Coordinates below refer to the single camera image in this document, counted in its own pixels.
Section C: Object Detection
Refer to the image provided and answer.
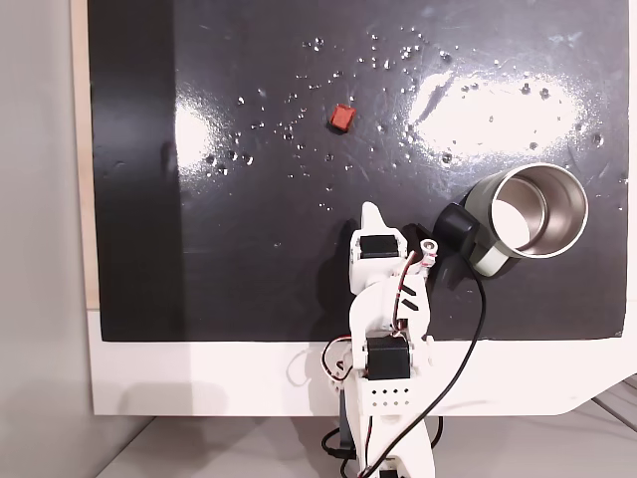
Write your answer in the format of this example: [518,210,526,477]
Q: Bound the pale green steel cup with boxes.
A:
[460,162,590,278]

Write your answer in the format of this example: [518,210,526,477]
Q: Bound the black oval camera box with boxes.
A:
[431,202,480,261]

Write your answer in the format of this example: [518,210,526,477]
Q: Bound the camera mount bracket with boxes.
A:
[417,237,442,273]

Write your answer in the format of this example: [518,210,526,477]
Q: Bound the black glossy mat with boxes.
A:
[87,0,630,344]

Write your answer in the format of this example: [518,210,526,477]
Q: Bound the red cube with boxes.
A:
[327,103,358,135]

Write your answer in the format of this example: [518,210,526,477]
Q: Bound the black camera cable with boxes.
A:
[320,256,489,478]

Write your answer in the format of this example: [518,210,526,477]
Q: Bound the red black servo wire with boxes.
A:
[390,251,429,335]

